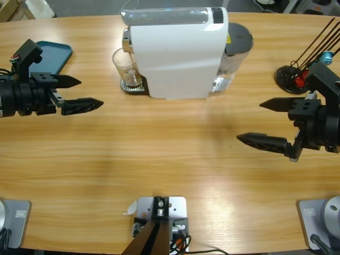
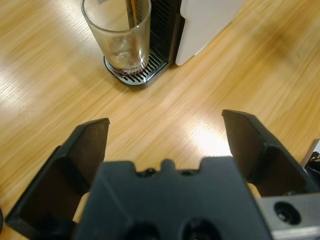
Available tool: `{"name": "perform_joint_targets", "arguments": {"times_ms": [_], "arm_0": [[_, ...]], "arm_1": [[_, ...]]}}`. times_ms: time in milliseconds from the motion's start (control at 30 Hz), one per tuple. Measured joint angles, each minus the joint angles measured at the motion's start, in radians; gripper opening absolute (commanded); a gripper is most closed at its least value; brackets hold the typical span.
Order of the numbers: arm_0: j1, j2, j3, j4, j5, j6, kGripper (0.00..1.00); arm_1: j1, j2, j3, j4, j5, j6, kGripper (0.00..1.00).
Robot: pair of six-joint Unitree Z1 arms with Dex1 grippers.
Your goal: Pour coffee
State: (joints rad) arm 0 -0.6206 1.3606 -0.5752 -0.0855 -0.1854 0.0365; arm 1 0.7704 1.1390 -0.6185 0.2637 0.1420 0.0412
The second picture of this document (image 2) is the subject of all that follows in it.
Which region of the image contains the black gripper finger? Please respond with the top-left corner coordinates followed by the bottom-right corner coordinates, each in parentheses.
top-left (5, 117), bottom-right (110, 240)
top-left (221, 109), bottom-right (320, 200)

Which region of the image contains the clear drinking glass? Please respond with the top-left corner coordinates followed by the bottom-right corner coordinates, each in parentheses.
top-left (80, 0), bottom-right (153, 76)

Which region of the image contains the white capsule coffee machine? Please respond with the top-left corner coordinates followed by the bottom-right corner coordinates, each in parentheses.
top-left (103, 0), bottom-right (247, 88)

